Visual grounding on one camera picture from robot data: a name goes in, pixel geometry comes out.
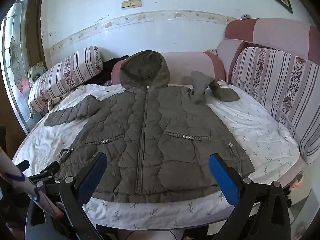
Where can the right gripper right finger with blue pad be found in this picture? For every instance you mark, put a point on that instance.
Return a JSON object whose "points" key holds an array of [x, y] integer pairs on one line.
{"points": [[239, 192]]}

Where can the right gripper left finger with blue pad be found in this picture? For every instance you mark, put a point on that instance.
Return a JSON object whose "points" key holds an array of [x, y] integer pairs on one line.
{"points": [[77, 191]]}

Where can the olive green quilted hooded jacket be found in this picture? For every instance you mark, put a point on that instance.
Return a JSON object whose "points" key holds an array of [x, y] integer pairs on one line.
{"points": [[157, 138]]}

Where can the white floral bed sheet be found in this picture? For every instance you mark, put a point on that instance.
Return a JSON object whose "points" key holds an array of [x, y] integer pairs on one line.
{"points": [[268, 144]]}

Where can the black garment behind pillow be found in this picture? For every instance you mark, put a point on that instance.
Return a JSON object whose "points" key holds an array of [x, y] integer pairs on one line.
{"points": [[105, 75]]}

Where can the large striped floral cushion right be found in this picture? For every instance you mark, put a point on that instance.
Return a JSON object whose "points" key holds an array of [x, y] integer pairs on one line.
{"points": [[287, 86]]}

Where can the striped floral pillow left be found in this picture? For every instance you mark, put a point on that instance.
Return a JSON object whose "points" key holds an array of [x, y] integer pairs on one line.
{"points": [[65, 76]]}

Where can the pink corner cushion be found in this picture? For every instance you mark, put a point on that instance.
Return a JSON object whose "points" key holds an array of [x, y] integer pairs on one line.
{"points": [[228, 51]]}

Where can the stained glass door panel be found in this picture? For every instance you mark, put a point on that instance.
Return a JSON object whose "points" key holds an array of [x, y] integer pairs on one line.
{"points": [[14, 64]]}

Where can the pink red sofa backrest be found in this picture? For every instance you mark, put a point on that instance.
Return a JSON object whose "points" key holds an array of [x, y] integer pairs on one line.
{"points": [[291, 36]]}

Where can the beige wall switch plate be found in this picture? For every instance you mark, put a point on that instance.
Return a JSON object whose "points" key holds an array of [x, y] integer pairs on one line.
{"points": [[131, 4]]}

